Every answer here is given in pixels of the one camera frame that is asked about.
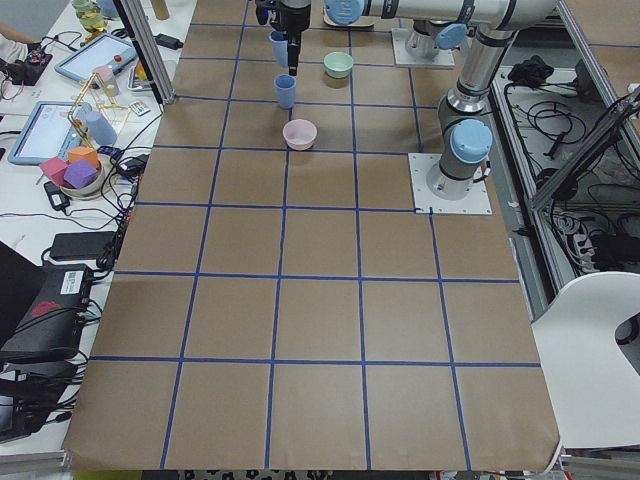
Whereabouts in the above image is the cardboard tube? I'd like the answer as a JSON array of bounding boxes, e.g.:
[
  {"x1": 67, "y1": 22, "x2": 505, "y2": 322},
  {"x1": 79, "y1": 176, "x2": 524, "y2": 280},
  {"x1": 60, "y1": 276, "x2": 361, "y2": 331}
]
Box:
[{"x1": 151, "y1": 0, "x2": 170, "y2": 21}]

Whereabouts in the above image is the pink bowl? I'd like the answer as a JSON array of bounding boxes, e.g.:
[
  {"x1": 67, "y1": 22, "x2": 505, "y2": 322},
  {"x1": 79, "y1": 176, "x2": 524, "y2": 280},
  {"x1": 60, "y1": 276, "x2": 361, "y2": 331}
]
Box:
[{"x1": 282, "y1": 119, "x2": 318, "y2": 151}]

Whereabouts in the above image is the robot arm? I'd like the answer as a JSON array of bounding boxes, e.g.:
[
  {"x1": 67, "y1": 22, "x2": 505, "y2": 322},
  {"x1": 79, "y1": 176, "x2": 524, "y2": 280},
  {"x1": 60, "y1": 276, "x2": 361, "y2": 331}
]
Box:
[
  {"x1": 256, "y1": 1, "x2": 475, "y2": 75},
  {"x1": 324, "y1": 0, "x2": 557, "y2": 194}
]

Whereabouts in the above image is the white bowl of blocks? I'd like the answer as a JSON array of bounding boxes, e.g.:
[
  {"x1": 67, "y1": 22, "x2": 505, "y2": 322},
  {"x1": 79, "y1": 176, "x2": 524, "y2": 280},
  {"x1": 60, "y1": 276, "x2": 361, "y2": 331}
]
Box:
[{"x1": 60, "y1": 158, "x2": 105, "y2": 200}]

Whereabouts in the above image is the teach pendant tablet near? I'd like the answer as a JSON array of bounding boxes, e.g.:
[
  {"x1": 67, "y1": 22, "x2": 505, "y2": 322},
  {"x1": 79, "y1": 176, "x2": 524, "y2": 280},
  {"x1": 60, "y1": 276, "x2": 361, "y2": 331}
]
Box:
[{"x1": 8, "y1": 101, "x2": 82, "y2": 165}]

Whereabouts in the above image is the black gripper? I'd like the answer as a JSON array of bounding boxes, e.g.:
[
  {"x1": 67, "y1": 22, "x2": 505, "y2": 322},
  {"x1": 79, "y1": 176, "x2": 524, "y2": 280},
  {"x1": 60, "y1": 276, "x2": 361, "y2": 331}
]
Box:
[{"x1": 277, "y1": 0, "x2": 311, "y2": 76}]

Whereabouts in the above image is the teach pendant tablet far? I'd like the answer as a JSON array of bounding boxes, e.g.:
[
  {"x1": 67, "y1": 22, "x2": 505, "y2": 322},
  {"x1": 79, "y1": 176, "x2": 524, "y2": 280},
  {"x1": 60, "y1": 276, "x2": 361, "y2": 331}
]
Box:
[{"x1": 54, "y1": 33, "x2": 137, "y2": 82}]

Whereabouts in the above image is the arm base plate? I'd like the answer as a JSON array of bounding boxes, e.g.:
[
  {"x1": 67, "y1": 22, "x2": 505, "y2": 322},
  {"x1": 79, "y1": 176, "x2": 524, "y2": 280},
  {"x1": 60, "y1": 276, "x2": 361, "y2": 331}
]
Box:
[
  {"x1": 408, "y1": 153, "x2": 492, "y2": 215},
  {"x1": 392, "y1": 28, "x2": 455, "y2": 70}
]

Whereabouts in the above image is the gold wire rack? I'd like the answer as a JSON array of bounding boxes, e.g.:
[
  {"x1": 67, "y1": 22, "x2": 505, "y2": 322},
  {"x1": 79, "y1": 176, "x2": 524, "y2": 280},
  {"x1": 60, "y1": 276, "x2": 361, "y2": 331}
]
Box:
[{"x1": 67, "y1": 73, "x2": 131, "y2": 146}]

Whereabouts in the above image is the small remote control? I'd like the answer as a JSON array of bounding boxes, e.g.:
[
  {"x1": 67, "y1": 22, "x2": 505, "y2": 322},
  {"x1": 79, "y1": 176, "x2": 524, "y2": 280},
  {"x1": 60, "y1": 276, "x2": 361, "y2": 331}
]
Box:
[{"x1": 129, "y1": 101, "x2": 151, "y2": 117}]

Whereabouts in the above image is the blue cup near arm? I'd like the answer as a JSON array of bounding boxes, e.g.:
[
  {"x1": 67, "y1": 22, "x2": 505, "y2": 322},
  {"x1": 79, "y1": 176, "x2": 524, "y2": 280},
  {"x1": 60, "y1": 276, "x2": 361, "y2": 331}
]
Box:
[{"x1": 269, "y1": 30, "x2": 288, "y2": 68}]

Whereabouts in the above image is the pink cup on desk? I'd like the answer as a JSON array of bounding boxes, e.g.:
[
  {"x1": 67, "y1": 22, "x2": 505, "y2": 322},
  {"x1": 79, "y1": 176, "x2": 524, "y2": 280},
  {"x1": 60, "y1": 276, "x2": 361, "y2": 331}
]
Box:
[{"x1": 93, "y1": 65, "x2": 119, "y2": 96}]

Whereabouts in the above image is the aluminium frame post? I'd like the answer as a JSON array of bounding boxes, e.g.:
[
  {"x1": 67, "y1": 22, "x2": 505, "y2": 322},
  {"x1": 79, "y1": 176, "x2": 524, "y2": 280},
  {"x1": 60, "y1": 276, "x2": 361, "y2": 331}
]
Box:
[{"x1": 114, "y1": 0, "x2": 175, "y2": 106}]

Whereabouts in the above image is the white chair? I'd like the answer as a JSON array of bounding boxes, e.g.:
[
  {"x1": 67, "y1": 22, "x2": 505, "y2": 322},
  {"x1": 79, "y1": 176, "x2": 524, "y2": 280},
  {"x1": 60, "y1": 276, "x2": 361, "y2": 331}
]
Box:
[{"x1": 532, "y1": 272, "x2": 639, "y2": 449}]

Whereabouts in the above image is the black laptop computer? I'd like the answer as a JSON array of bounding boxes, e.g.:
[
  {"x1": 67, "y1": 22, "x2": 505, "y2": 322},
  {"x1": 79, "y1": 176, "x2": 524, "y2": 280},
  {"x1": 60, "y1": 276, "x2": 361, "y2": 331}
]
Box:
[{"x1": 1, "y1": 244, "x2": 92, "y2": 369}]

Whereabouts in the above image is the green bowl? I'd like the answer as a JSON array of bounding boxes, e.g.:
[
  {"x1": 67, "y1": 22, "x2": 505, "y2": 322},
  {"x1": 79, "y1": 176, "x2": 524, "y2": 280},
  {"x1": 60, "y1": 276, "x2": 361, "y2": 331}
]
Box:
[{"x1": 323, "y1": 51, "x2": 354, "y2": 79}]

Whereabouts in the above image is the black power adapter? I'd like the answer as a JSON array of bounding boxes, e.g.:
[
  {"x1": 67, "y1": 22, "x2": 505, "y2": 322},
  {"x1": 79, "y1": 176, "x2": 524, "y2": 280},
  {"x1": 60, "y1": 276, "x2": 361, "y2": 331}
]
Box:
[{"x1": 154, "y1": 33, "x2": 183, "y2": 50}]

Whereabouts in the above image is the black power brick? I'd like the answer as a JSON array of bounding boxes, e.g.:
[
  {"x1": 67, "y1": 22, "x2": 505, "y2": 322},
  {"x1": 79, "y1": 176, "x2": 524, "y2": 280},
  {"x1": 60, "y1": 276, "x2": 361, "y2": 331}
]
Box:
[{"x1": 49, "y1": 231, "x2": 114, "y2": 261}]

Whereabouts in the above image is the teach pendant tablet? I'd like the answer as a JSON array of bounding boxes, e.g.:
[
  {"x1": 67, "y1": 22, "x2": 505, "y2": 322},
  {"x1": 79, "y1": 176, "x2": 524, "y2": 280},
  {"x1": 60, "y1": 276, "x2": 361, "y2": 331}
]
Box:
[
  {"x1": 8, "y1": 101, "x2": 82, "y2": 165},
  {"x1": 54, "y1": 33, "x2": 137, "y2": 82}
]

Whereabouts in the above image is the pale blue cup on desk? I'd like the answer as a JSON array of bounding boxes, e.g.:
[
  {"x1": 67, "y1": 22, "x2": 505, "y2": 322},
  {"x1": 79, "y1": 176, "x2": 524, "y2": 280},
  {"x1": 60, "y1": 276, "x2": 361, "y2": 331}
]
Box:
[{"x1": 86, "y1": 111, "x2": 117, "y2": 146}]

